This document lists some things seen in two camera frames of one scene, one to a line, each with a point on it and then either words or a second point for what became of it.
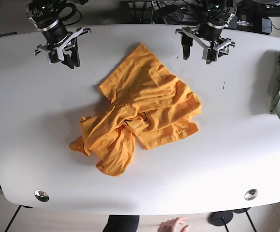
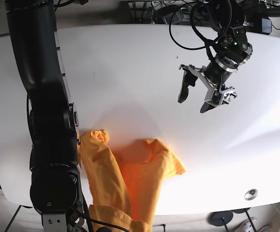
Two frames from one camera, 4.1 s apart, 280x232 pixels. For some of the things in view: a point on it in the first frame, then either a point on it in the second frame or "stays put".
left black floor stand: (220, 218) stays put
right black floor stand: (243, 210) stays put
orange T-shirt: (150, 105) -> (124, 194)
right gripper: (209, 36) -> (215, 97)
